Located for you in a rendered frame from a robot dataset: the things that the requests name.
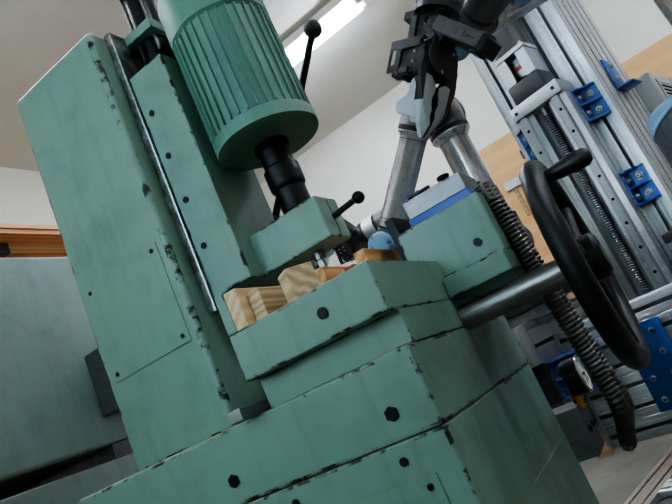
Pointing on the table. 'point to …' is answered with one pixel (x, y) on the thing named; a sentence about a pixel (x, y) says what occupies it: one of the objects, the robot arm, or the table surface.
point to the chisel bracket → (299, 236)
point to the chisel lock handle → (349, 203)
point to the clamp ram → (397, 231)
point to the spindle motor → (238, 76)
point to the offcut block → (298, 281)
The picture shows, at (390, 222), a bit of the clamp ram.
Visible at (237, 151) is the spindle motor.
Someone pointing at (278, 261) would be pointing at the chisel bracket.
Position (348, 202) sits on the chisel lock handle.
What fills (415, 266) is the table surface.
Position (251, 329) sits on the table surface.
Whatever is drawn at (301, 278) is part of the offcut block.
